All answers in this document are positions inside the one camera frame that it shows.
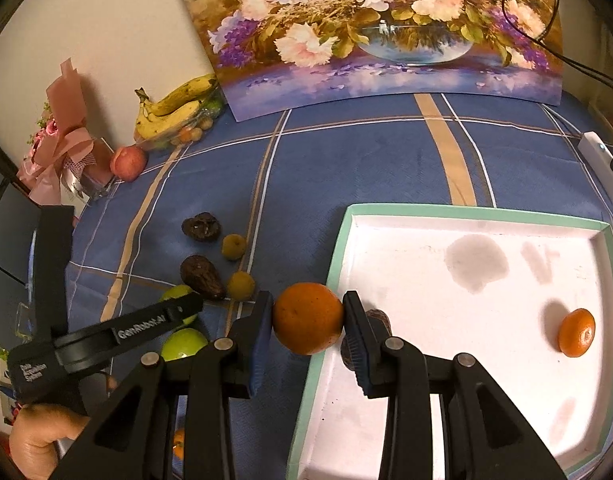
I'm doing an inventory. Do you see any white power strip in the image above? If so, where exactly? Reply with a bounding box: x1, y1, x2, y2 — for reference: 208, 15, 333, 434
577, 131, 613, 211

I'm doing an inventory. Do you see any white tray with green rim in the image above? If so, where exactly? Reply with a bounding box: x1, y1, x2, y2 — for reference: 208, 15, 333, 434
286, 203, 613, 480

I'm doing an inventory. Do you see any blue checked tablecloth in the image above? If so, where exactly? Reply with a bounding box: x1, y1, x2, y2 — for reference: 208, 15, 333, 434
66, 91, 613, 480

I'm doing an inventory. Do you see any dark wrinkled avocado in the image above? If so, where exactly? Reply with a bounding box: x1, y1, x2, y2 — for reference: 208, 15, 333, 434
180, 255, 226, 302

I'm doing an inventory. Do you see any small yellow round fruit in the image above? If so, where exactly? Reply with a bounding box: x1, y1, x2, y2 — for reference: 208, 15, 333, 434
221, 233, 247, 261
227, 271, 256, 301

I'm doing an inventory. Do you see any floral painting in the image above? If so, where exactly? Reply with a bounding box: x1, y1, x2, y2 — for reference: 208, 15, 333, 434
167, 0, 565, 122

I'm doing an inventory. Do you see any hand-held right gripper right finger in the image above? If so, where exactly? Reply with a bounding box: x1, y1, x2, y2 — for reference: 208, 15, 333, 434
343, 290, 567, 480

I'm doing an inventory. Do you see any pink wrapped bouquet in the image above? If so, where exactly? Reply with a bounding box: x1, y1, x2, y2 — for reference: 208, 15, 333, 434
17, 59, 116, 206

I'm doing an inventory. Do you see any dark monitor screen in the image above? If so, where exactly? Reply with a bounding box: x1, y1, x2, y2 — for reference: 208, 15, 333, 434
0, 160, 42, 341

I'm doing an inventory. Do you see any person's left hand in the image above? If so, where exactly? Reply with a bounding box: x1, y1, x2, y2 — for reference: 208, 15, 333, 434
9, 402, 93, 480

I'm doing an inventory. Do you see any glossy dark brown fruit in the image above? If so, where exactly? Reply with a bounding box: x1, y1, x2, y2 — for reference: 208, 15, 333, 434
181, 213, 222, 242

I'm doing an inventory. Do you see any reddish brown wrinkled fruit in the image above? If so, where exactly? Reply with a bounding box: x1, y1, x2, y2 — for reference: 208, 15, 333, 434
341, 308, 391, 373

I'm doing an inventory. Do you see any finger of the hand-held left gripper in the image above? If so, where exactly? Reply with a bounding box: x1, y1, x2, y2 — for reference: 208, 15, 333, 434
159, 294, 205, 327

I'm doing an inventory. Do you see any yellow banana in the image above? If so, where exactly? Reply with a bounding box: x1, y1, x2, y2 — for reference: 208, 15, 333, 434
134, 88, 204, 142
149, 73, 218, 117

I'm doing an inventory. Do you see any black cable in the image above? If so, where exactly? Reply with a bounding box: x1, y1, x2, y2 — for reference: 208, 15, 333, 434
551, 0, 613, 83
499, 0, 613, 93

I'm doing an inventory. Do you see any white cabinet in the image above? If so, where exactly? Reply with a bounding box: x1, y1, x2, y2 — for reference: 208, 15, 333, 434
559, 10, 613, 136

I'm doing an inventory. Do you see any small mandarin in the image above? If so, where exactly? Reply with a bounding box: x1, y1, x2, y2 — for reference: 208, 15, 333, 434
557, 308, 596, 358

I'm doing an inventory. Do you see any large orange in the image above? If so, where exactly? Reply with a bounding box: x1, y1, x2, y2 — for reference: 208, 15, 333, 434
272, 282, 346, 356

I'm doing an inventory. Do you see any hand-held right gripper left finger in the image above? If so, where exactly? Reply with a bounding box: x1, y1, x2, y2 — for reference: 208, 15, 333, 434
54, 290, 276, 480

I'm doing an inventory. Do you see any clear plastic fruit bag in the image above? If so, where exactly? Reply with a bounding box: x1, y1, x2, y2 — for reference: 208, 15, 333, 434
134, 80, 225, 153

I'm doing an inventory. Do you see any green apple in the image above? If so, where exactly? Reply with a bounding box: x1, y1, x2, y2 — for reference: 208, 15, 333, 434
159, 285, 200, 326
160, 328, 210, 362

